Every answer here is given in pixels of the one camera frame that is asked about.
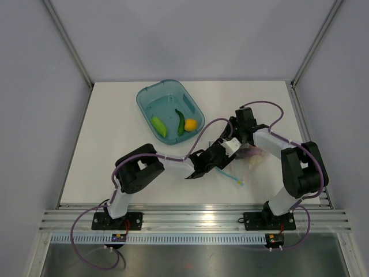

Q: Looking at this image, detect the purple fake eggplant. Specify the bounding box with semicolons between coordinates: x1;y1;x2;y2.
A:
241;147;264;156

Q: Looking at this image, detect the clear zip top bag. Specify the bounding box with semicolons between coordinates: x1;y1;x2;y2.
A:
215;144;269;184

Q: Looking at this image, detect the cream fake garlic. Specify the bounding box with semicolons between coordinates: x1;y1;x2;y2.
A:
248;155;262;168

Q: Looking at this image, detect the yellow fake fruit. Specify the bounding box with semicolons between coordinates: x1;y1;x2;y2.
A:
184;118;198;132

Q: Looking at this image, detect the green fake chili pepper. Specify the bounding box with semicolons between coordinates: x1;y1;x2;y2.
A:
175;109;185;136

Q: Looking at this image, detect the light green fake vegetable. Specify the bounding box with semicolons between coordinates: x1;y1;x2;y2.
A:
151;117;168;138

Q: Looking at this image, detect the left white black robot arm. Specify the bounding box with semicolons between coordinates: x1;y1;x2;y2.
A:
104;138;241;230

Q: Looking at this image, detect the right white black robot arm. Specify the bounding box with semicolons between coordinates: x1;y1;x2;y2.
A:
224;106;329;231

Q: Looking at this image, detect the teal transparent plastic bin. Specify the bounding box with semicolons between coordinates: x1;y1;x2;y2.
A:
136;79;205;145

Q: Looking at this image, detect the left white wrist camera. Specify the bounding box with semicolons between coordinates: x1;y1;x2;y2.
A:
221;137;242;157

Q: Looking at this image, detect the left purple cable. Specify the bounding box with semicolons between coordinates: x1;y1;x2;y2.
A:
70;118;233;271

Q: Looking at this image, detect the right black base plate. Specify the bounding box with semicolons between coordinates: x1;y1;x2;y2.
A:
243;212;296;231

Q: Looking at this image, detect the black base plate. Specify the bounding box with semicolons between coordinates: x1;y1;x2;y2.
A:
243;212;296;231
91;212;144;231

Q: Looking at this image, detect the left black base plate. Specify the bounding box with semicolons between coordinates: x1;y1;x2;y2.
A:
91;212;144;231

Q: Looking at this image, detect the right aluminium frame post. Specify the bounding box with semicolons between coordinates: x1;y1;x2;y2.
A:
291;0;345;89

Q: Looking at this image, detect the aluminium frame post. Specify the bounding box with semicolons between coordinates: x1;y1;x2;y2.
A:
291;0;345;89
41;0;95;91

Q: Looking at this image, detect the aluminium mounting rail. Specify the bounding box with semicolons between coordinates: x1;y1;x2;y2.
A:
39;204;352;233

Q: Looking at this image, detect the white slotted cable duct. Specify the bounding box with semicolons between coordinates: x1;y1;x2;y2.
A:
51;233;266;245

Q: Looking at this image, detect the left aluminium frame post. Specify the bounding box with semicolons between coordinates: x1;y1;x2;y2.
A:
41;0;95;91

